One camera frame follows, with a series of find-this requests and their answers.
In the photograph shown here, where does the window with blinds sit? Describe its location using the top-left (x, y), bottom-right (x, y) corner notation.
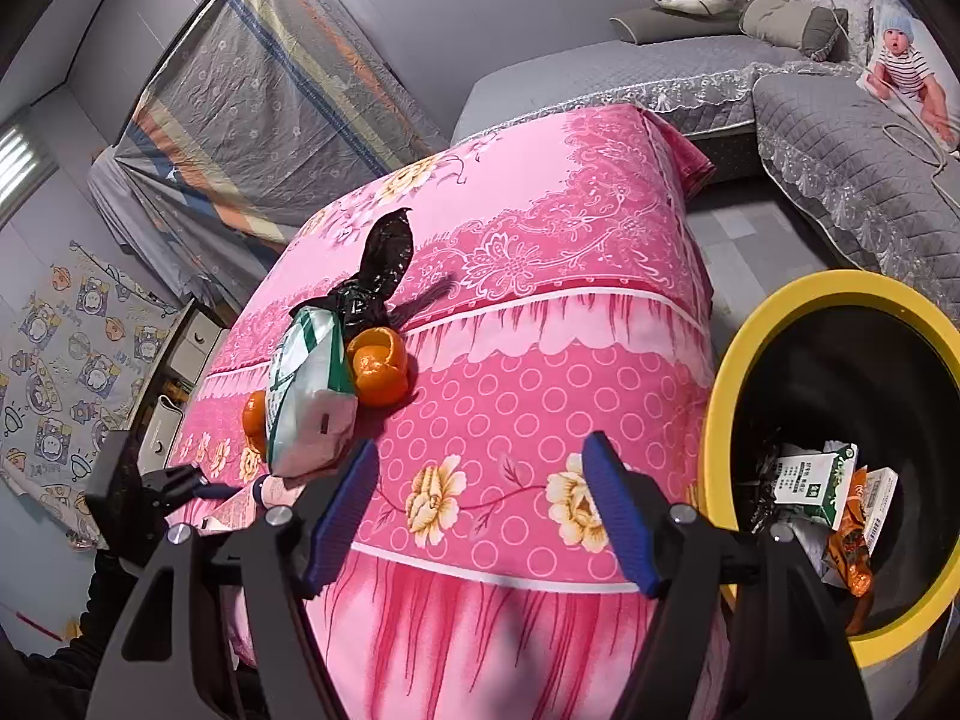
top-left (0, 124), bottom-right (61, 230)

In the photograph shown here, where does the plain grey hanging cloth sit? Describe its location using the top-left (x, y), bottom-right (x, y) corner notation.
top-left (86, 146), bottom-right (226, 293)

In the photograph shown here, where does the baby print pillow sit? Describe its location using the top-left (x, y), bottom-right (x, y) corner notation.
top-left (859, 0), bottom-right (960, 155)

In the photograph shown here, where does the cartoon printed cloth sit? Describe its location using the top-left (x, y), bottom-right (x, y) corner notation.
top-left (0, 240), bottom-right (185, 552)

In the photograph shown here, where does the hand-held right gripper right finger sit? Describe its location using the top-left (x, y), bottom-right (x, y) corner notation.
top-left (581, 431), bottom-right (876, 720)

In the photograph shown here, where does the yellow bin with black liner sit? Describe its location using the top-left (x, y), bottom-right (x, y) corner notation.
top-left (697, 270), bottom-right (960, 668)

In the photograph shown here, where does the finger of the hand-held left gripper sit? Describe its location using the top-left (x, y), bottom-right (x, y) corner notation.
top-left (139, 463), bottom-right (245, 516)

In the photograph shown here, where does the orange snack wrapper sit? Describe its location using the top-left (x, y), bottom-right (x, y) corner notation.
top-left (821, 469), bottom-right (875, 597)

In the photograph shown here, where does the grey bolster pillow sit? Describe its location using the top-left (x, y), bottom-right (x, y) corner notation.
top-left (609, 7), bottom-right (743, 44)

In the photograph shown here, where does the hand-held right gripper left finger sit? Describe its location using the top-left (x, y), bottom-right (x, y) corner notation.
top-left (86, 437), bottom-right (381, 720)

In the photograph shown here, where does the striped grey sheet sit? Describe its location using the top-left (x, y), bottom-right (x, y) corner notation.
top-left (112, 0), bottom-right (451, 241)

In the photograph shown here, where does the white labelled wrapper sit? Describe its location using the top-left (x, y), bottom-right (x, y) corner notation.
top-left (861, 466), bottom-right (899, 548)

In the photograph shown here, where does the large green white packet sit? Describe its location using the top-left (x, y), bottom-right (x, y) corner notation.
top-left (264, 306), bottom-right (361, 479)

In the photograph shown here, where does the pink floral blanket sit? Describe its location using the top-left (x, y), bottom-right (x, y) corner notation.
top-left (165, 103), bottom-right (732, 720)

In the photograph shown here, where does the grey beige cushion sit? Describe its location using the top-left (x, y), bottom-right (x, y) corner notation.
top-left (739, 0), bottom-right (848, 61)

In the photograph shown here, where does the knotted black plastic bag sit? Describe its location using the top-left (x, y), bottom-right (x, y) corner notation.
top-left (334, 208), bottom-right (415, 331)

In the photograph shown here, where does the small green white packet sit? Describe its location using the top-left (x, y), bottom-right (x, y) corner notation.
top-left (772, 444), bottom-right (860, 532)

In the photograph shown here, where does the white low cabinet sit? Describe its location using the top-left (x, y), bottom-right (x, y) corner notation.
top-left (127, 298), bottom-right (230, 466)

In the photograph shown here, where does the person's left forearm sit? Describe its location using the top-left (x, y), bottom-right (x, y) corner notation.
top-left (15, 551), bottom-right (140, 720)

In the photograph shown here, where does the grey quilted sofa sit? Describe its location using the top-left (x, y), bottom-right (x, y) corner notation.
top-left (450, 34), bottom-right (960, 320)

